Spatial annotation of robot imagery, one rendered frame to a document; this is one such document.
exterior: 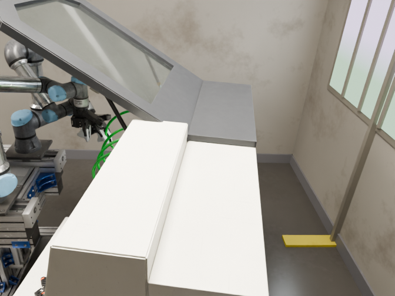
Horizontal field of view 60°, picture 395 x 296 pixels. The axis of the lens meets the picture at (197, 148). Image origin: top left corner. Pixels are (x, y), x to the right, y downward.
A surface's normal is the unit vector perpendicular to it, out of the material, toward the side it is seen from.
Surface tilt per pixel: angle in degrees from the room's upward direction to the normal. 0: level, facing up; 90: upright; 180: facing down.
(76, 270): 90
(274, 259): 0
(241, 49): 90
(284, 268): 0
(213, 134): 0
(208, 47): 90
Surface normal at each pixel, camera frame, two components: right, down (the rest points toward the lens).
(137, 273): -0.11, 0.49
